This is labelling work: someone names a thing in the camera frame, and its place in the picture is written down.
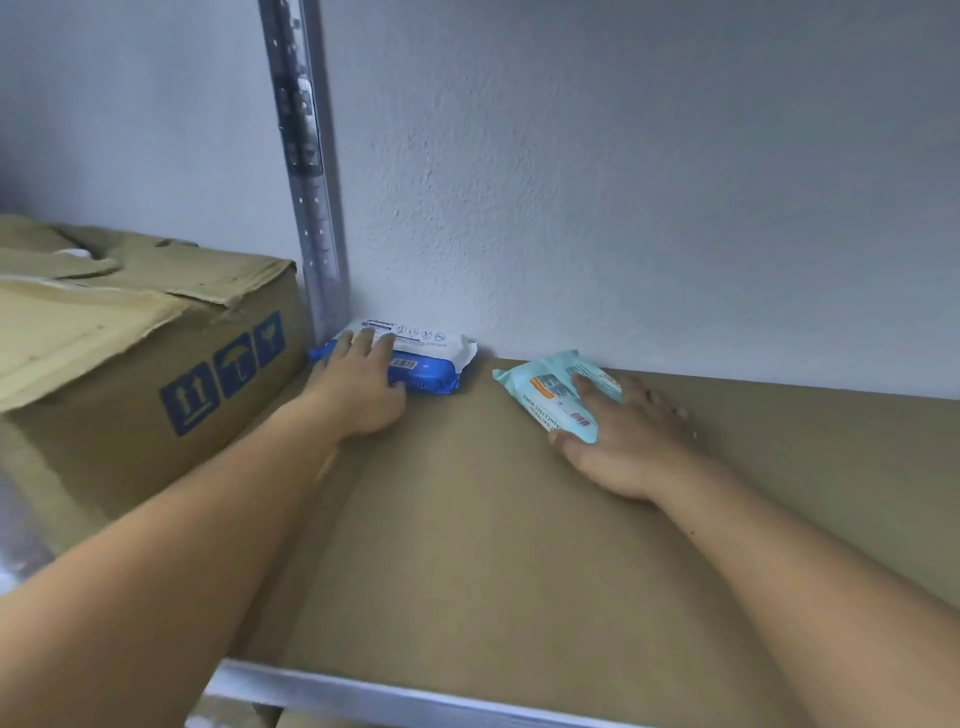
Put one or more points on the person's right hand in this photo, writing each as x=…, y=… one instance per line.
x=638, y=447

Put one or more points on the person's left hand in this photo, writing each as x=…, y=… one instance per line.
x=357, y=393

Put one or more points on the large blue Antabax wipes pack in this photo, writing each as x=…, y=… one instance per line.
x=432, y=357

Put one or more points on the teal wipes pack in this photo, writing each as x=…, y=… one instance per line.
x=548, y=393

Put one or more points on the grey metal shelf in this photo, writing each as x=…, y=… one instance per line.
x=495, y=570

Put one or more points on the person's left forearm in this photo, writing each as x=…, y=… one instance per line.
x=165, y=585

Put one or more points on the person's right forearm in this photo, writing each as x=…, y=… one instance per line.
x=825, y=600

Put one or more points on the cardboard box blue print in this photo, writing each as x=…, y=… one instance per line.
x=90, y=420

